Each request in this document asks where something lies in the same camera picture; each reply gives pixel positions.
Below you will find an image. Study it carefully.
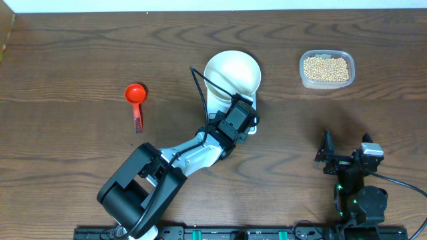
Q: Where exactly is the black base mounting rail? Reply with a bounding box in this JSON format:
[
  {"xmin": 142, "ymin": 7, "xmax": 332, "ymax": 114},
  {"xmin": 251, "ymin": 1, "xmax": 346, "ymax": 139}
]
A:
[{"xmin": 73, "ymin": 225, "xmax": 410, "ymax": 240}]

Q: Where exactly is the cream round bowl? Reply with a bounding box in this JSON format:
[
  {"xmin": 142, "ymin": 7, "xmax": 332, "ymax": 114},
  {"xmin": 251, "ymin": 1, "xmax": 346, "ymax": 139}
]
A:
[{"xmin": 203, "ymin": 50, "xmax": 262, "ymax": 103}]

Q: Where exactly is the black left camera cable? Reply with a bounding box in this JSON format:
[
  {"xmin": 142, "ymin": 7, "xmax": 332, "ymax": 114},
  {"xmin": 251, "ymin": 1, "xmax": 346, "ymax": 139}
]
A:
[{"xmin": 113, "ymin": 65, "xmax": 234, "ymax": 240}]

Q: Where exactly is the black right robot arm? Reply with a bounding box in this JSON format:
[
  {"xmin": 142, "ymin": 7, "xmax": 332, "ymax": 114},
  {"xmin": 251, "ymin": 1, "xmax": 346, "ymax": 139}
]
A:
[{"xmin": 314, "ymin": 130, "xmax": 388, "ymax": 240}]

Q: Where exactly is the tan soybeans pile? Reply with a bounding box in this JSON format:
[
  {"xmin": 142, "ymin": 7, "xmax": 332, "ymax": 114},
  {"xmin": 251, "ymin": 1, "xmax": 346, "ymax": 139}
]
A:
[{"xmin": 304, "ymin": 57, "xmax": 350, "ymax": 82}]

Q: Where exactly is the clear plastic container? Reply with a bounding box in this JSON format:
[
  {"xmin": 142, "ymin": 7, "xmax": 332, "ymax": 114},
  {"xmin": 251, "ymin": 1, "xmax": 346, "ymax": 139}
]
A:
[{"xmin": 300, "ymin": 50, "xmax": 356, "ymax": 90}]

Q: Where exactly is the black camera cable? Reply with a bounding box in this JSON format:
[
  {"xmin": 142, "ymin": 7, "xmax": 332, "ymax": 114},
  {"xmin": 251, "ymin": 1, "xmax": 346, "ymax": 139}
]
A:
[
  {"xmin": 113, "ymin": 65, "xmax": 234, "ymax": 240},
  {"xmin": 366, "ymin": 169, "xmax": 427, "ymax": 240}
]

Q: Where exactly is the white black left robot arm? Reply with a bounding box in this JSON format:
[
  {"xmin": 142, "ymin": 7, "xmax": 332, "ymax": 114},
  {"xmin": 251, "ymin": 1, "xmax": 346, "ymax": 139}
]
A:
[{"xmin": 97, "ymin": 95, "xmax": 259, "ymax": 239}]

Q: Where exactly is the white digital kitchen scale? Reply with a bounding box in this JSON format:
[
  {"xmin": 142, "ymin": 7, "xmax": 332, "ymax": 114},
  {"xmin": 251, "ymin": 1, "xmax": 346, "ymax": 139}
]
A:
[{"xmin": 207, "ymin": 91, "xmax": 257, "ymax": 135}]

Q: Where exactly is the black right camera cable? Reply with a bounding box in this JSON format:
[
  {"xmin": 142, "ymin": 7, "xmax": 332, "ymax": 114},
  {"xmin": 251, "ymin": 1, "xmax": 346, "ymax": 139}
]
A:
[{"xmin": 366, "ymin": 169, "xmax": 427, "ymax": 240}]

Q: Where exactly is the red measuring scoop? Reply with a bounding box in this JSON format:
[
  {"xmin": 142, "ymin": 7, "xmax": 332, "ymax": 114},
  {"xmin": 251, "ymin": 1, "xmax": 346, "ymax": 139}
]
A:
[{"xmin": 124, "ymin": 83, "xmax": 147, "ymax": 133}]

